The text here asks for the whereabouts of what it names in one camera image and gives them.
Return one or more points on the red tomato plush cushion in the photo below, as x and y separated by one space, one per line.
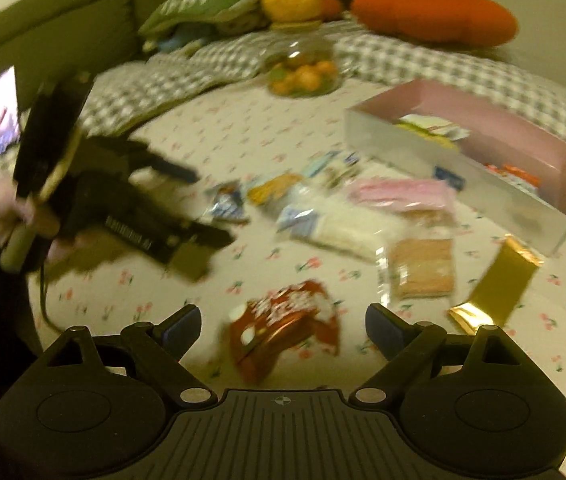
470 23

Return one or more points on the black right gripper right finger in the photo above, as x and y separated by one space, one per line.
410 351

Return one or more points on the grey checkered blanket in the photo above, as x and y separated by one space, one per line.
129 92

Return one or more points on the white coconut roll packet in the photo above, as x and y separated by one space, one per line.
332 222

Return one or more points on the brown cracker packet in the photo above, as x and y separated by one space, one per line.
422 268

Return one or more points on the smartphone with lit screen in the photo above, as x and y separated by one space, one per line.
9 110

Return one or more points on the red foil snack bag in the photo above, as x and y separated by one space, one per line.
261 329

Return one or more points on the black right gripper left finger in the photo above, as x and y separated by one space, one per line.
157 350

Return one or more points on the orange foil snack packet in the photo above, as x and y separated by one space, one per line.
517 175

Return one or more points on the small red plush cushion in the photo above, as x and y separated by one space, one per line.
332 10

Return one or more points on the small blue silver packet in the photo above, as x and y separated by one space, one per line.
226 202

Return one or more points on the cherry print tablecloth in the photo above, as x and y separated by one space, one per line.
295 424

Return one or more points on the silver pink cardboard box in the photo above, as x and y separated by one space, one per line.
537 217

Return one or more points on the gold foil snack packet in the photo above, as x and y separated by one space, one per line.
500 289

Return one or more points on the blue white biscuit packet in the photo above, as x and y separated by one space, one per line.
332 168

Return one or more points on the white red snack packet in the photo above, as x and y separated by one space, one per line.
435 126

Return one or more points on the green patterned pillow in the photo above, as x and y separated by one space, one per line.
174 12

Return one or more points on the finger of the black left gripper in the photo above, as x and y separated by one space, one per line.
140 156
195 243

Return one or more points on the yellow candy wrapper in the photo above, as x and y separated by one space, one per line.
430 137

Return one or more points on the glass jar of kumquats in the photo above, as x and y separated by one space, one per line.
299 62

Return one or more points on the pink wafer snack packet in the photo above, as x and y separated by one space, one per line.
402 195

